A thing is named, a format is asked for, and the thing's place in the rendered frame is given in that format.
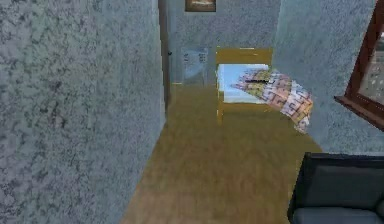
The brown framed window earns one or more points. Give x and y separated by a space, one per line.
366 76

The dark room door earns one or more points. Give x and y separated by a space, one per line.
164 53

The brown framed wall picture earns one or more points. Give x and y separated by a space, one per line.
200 5

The yellow wooden bed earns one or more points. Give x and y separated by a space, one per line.
233 83

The thin black object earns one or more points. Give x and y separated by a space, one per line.
255 80

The colourful patchwork blanket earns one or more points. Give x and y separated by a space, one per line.
286 93

